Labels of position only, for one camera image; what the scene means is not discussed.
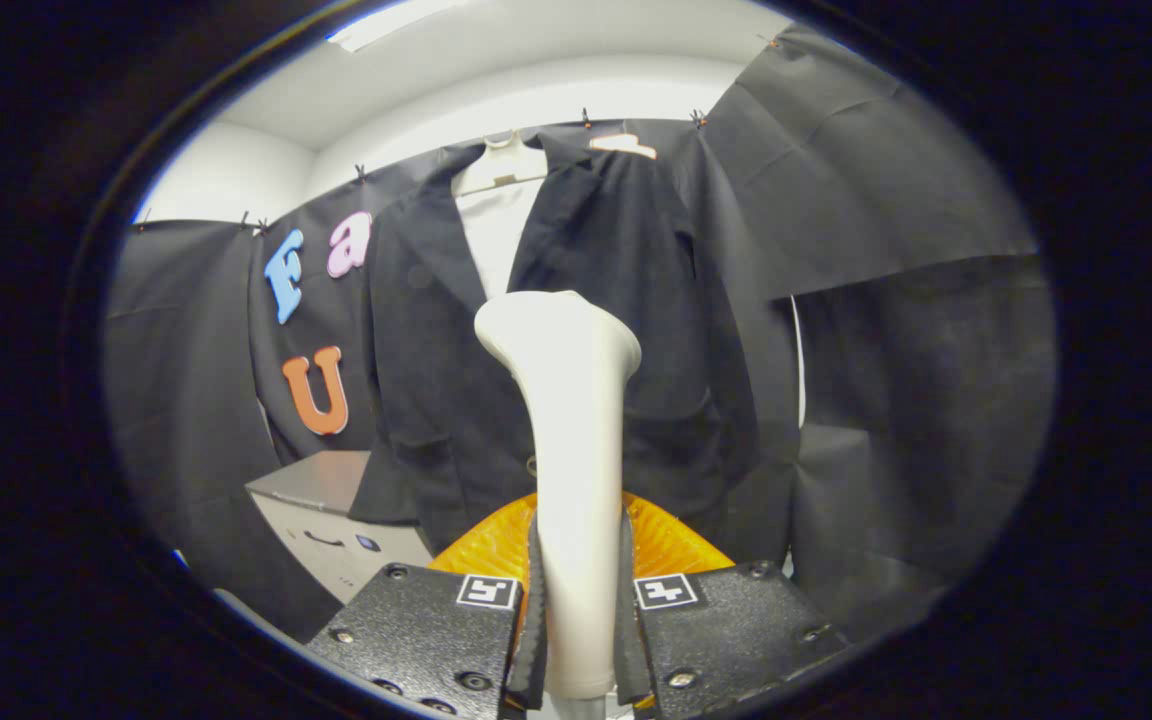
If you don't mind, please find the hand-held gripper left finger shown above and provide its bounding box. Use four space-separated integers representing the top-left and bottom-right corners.
304 492 550 720

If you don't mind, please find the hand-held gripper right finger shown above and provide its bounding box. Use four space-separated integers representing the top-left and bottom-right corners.
616 490 852 720

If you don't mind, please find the black jacket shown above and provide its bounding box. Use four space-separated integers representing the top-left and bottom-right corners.
348 130 802 561

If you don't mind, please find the grey cabinet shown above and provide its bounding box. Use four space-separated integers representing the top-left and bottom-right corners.
244 450 437 606

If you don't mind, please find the black backdrop cloth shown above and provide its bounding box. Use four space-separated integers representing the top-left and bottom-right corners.
101 22 1057 646

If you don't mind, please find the white mannequin torso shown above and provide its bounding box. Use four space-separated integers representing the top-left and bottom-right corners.
451 130 549 301

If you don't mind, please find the row of small cloth clips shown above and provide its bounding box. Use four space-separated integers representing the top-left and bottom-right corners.
134 33 782 236

